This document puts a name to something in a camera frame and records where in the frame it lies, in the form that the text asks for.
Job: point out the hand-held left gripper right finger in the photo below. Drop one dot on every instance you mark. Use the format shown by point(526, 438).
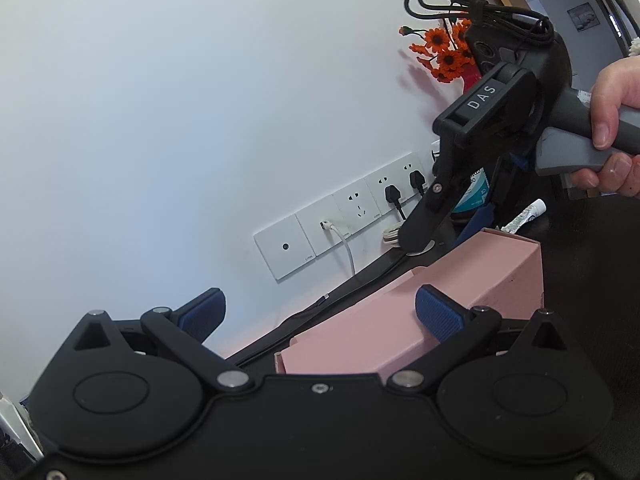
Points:
point(440, 312)

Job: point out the brown supplement bottle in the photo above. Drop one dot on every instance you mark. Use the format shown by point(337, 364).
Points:
point(472, 195)

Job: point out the orange artificial flowers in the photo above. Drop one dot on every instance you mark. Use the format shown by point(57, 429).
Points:
point(442, 60)

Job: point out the red ribbed vase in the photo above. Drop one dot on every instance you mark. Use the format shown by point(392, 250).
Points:
point(470, 80)

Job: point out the white power socket plate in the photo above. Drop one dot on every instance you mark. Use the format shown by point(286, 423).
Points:
point(350, 195)
point(407, 160)
point(375, 175)

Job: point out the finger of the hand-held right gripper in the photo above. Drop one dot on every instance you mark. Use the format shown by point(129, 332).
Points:
point(480, 220)
point(420, 225)

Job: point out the person's right hand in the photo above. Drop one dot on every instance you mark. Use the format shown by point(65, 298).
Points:
point(617, 85)

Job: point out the small white ointment tube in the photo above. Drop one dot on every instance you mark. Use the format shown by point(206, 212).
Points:
point(530, 210)

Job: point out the pink cardboard box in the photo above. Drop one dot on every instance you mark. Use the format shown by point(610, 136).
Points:
point(360, 330)

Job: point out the black desktop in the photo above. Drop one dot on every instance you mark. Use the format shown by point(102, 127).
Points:
point(590, 260)

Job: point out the black power plug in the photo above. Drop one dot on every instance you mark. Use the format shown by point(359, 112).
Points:
point(392, 195)
point(417, 180)

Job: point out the round grey metal disc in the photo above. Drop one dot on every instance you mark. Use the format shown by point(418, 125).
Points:
point(427, 250)

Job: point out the white wall socket strip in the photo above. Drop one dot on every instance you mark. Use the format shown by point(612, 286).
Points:
point(280, 255)

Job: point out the framed wall picture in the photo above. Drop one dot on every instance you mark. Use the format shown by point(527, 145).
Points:
point(585, 17)

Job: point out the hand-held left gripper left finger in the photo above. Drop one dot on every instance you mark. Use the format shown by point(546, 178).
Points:
point(205, 307)

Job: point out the white network wall plate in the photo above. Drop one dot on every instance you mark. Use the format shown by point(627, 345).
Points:
point(312, 230)

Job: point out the cream collapsible cup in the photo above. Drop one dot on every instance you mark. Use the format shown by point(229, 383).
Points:
point(390, 235)

